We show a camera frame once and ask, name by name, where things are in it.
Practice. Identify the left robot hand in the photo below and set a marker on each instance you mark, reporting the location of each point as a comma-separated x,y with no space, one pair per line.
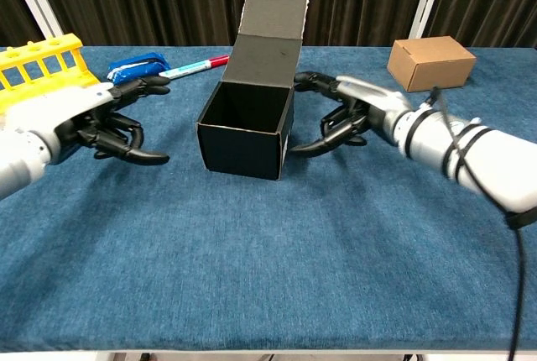
71,107

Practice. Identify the blue stapler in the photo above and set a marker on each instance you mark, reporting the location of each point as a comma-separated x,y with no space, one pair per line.
134,68

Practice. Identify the blue fabric table mat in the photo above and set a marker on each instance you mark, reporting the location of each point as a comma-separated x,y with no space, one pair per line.
272,273

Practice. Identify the black pleated curtain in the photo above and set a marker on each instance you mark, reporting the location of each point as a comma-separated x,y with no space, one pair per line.
126,0

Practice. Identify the small brown cardboard box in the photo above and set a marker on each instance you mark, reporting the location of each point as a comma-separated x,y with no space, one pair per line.
432,65

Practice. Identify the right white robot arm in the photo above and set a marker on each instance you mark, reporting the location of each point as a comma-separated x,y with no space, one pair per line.
495,159

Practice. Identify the yellow test tube rack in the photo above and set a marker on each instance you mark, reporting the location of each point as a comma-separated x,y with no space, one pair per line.
38,63

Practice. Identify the black cardboard folding box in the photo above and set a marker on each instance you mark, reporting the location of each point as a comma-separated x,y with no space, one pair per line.
243,151

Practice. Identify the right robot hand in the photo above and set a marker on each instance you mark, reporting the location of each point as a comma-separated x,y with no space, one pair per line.
373,100

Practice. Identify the red capped marker pen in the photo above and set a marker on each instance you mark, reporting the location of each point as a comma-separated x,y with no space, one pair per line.
193,68

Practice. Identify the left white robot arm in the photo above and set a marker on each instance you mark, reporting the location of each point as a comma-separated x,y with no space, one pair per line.
21,159

